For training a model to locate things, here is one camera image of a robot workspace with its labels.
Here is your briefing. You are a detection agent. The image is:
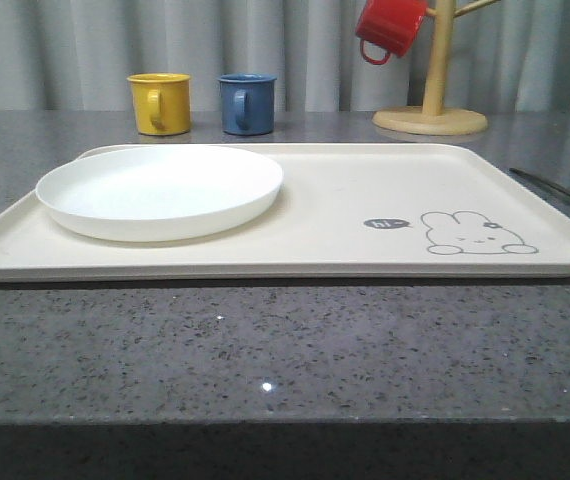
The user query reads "wooden mug tree stand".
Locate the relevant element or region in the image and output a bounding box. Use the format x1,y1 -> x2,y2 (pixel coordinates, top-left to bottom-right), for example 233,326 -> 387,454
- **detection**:
372,0 -> 496,136

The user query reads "yellow mug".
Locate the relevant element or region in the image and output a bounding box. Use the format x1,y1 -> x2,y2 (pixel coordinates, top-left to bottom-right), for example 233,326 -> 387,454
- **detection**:
127,73 -> 192,136

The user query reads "red mug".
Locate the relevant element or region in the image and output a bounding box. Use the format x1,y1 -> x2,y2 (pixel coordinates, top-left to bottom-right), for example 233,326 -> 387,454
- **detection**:
355,0 -> 428,65

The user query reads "beige rabbit serving tray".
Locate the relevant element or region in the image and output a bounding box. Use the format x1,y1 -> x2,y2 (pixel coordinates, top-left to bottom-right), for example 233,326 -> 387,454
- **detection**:
0,143 -> 570,282

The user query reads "silver metal chopstick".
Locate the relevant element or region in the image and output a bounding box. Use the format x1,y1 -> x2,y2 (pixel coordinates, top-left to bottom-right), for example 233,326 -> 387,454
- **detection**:
509,167 -> 570,199

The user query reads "white round plate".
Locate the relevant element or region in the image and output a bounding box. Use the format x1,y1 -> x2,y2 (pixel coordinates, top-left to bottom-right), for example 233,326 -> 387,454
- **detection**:
35,145 -> 284,242

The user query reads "grey curtain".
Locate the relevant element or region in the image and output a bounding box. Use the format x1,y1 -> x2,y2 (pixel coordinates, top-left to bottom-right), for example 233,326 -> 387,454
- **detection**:
0,1 -> 570,113

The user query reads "blue mug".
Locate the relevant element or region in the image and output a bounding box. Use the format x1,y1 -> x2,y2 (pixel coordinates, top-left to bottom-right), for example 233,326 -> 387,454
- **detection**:
218,73 -> 276,136

